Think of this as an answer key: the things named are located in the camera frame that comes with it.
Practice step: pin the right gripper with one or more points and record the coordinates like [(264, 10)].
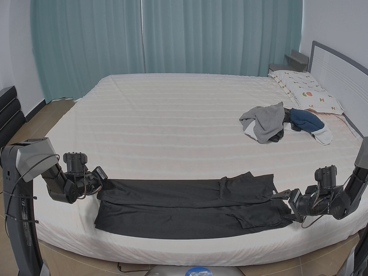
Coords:
[(302, 204)]

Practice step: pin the black T-shirt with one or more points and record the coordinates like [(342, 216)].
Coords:
[(178, 211)]

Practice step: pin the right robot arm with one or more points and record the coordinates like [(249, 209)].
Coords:
[(342, 205)]

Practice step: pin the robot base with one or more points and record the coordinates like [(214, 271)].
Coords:
[(192, 270)]

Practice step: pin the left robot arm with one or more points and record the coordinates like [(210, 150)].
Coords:
[(34, 157)]

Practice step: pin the pile of clothes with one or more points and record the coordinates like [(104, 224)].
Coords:
[(267, 122)]

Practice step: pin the bed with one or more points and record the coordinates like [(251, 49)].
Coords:
[(172, 119)]

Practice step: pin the white printed pillow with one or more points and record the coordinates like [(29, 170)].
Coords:
[(307, 89)]

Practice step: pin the grey bedside table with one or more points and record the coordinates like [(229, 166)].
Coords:
[(297, 57)]

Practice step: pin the blue-green curtain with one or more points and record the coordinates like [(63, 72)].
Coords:
[(224, 27), (86, 39)]

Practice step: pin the black chest of drawers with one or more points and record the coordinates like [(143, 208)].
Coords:
[(11, 113)]

